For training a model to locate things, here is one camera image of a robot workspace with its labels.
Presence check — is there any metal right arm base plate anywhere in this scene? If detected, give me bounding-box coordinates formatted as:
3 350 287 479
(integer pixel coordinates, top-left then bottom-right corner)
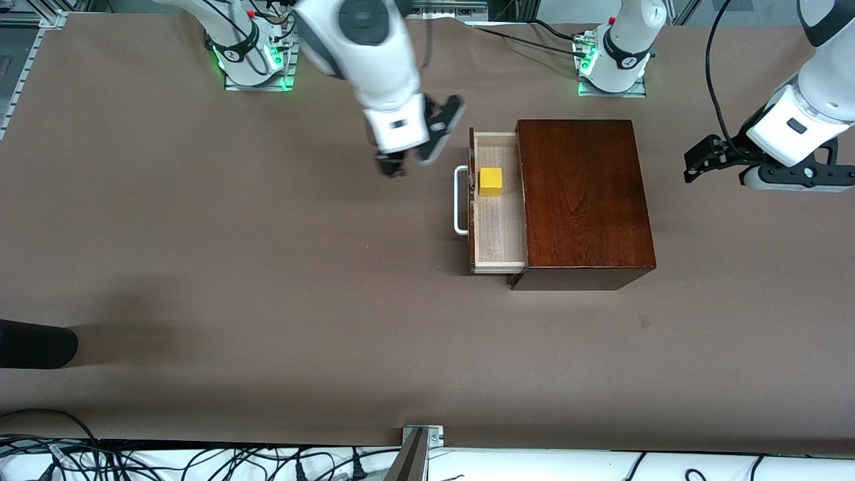
224 20 295 92

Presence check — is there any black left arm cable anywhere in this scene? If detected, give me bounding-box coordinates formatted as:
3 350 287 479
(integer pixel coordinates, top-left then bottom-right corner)
705 0 769 159

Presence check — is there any grey network switch box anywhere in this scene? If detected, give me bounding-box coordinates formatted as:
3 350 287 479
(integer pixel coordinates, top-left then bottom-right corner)
409 0 489 20

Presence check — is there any silver corner bracket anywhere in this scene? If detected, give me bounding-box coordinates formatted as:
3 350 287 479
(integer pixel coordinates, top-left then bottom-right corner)
402 425 445 448

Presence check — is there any black cable on table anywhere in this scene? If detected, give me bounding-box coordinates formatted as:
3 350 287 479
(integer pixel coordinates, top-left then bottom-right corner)
464 22 590 57

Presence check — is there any grey mount post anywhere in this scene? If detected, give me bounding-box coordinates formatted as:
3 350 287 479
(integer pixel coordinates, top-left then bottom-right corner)
385 428 429 481

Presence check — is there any black cylinder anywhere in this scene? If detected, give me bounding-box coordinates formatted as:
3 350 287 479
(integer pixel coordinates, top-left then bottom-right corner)
0 319 79 369

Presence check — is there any dark brown wooden cabinet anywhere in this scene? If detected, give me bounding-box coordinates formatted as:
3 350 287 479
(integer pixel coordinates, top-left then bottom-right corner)
510 120 657 291

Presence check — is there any wooden drawer with white handle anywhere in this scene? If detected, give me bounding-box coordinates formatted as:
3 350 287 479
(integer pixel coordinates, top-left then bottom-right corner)
454 127 529 276

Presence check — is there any black looped cable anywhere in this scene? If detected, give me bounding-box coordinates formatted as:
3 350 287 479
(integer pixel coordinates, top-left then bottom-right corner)
0 408 102 447

